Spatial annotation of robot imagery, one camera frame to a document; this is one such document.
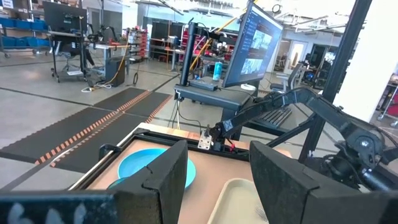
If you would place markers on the grey office chair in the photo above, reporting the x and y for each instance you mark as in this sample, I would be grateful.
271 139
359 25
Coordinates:
289 81

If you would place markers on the large computer monitor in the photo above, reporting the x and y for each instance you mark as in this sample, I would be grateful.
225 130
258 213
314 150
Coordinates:
255 46

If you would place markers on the red tool cabinet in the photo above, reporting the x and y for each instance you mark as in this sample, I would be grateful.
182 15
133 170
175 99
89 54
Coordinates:
199 43

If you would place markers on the black computer keyboard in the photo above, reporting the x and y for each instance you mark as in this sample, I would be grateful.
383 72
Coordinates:
273 116

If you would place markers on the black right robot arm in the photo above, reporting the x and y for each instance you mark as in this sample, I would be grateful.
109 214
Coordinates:
280 104

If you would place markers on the shelf with red bins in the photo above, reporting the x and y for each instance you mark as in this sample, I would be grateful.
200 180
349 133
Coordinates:
138 43

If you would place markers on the flat black box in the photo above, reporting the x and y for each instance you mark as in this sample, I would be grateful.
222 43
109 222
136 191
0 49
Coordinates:
203 84

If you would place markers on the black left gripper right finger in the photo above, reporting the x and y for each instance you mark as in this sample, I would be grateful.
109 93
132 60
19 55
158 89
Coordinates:
286 193

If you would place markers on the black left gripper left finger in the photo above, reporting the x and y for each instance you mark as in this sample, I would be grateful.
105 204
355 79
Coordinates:
155 199

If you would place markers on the plain black computer tower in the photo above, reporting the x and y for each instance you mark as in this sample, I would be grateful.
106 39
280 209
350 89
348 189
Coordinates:
115 71

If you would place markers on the cream plastic tray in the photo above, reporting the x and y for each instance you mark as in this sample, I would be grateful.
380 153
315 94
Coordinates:
233 202

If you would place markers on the teal drink can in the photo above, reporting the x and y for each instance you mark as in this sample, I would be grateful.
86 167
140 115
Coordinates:
217 71

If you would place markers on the black screen on rolling stand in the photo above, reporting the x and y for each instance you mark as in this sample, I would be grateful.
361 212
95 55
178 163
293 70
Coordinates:
65 17

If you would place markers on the silver perforated bracket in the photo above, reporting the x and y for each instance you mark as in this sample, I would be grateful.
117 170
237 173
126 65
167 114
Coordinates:
204 140

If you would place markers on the white round object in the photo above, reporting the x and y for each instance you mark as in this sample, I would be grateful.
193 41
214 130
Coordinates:
247 87

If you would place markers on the black monitor pole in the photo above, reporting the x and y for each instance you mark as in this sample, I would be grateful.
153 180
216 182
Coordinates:
188 53

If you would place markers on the blue round plate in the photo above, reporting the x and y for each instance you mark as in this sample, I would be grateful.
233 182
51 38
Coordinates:
140 161

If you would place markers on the dark grey desk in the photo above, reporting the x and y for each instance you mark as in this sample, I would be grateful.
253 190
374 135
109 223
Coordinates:
217 96

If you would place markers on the black floor mat orange stripes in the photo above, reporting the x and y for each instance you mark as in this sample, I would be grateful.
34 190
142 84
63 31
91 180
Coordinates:
93 149
62 135

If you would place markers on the shelf with blue bins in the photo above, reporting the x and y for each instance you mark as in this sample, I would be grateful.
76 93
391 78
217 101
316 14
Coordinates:
18 40

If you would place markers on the black frame clamp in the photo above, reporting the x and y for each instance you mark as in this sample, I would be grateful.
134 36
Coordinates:
109 151

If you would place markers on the rolling cart red load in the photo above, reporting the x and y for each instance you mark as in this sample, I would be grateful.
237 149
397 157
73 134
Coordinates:
392 105

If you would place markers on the red connector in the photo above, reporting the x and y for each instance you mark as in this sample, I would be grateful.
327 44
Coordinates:
231 146

